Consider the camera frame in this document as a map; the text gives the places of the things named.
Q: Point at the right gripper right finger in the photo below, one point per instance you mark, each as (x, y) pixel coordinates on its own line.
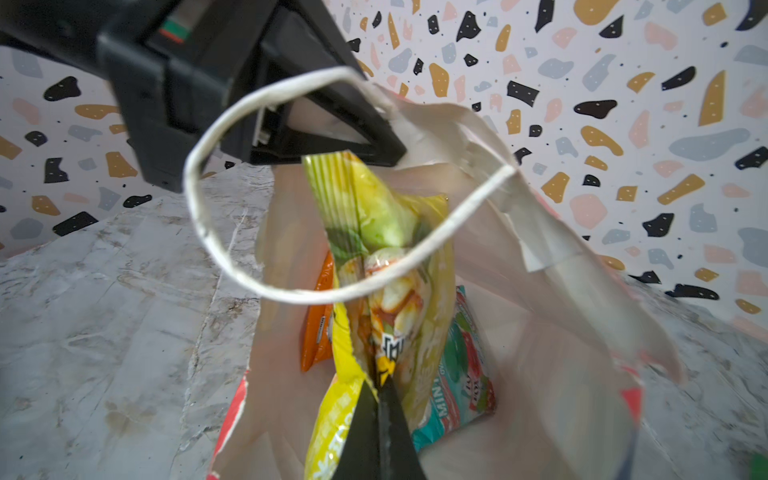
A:
(398, 459)

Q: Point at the red paper bag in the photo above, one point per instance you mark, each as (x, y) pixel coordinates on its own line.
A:
(564, 336)

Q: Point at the orange fruits candy bag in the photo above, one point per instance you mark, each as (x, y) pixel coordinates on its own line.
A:
(317, 343)

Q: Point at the yellow snack bag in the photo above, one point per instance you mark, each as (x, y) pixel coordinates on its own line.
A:
(393, 338)

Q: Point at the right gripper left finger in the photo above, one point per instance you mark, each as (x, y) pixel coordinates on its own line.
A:
(359, 458)

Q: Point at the teal mint candy bag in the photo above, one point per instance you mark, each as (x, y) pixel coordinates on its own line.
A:
(462, 391)

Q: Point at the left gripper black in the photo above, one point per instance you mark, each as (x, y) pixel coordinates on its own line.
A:
(175, 66)

